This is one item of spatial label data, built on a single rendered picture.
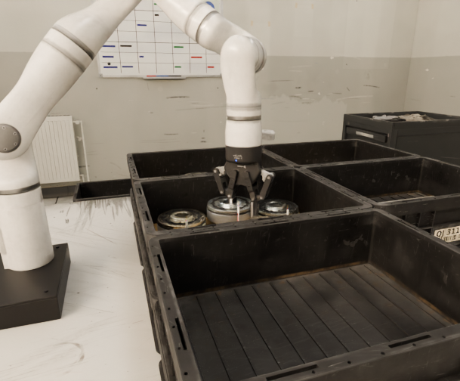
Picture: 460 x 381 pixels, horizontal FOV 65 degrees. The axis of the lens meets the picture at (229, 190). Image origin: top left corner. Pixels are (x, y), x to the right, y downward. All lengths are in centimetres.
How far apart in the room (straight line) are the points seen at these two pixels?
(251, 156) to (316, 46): 367
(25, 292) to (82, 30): 52
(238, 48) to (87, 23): 31
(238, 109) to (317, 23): 369
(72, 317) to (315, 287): 47
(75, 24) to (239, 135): 38
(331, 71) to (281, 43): 70
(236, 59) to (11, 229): 56
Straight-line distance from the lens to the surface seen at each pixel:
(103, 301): 84
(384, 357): 36
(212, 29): 74
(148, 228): 57
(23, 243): 88
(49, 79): 81
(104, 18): 86
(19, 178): 84
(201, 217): 78
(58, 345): 76
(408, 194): 114
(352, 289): 63
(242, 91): 71
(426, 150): 240
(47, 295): 80
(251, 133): 72
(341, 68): 452
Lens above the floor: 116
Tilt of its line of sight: 18 degrees down
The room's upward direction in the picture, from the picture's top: straight up
